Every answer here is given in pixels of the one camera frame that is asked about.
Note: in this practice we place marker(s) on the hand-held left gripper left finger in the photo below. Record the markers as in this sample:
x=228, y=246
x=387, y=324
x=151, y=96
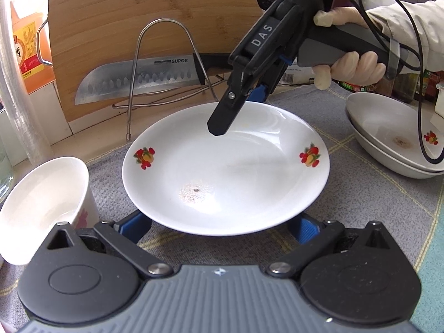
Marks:
x=133, y=227

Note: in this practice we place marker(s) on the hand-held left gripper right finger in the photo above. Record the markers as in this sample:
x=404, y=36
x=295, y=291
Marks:
x=305, y=230

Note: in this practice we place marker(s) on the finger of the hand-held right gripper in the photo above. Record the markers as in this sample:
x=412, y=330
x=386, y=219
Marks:
x=225, y=111
x=260, y=94

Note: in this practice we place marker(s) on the white fruit-print plate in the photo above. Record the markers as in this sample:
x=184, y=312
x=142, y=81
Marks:
x=388, y=159
x=225, y=166

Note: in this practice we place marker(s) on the white cup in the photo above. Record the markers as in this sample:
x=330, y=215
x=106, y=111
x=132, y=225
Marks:
x=38, y=197

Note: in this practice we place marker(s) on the white bowls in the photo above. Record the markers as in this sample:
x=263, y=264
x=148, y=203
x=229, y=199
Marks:
x=381, y=121

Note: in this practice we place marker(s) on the person's right forearm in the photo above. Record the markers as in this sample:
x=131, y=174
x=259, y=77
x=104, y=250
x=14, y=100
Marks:
x=416, y=27

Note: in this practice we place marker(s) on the person's right hand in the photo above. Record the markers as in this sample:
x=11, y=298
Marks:
x=350, y=67

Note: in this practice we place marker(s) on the grey checked cloth mat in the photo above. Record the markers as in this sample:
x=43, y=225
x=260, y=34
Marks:
x=367, y=208

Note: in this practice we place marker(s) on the clear glass bottle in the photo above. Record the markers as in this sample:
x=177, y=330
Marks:
x=404, y=88

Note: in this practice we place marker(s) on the teal cloth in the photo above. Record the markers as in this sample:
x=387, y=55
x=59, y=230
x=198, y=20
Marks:
x=433, y=267

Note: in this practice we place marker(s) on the bamboo cutting board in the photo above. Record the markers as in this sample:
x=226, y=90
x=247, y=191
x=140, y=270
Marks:
x=104, y=24

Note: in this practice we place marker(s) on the white plastic seasoning box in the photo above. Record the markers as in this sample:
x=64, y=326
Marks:
x=440, y=99

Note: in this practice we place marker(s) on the orange cooking oil bottle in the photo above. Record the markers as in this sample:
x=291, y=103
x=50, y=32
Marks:
x=31, y=59

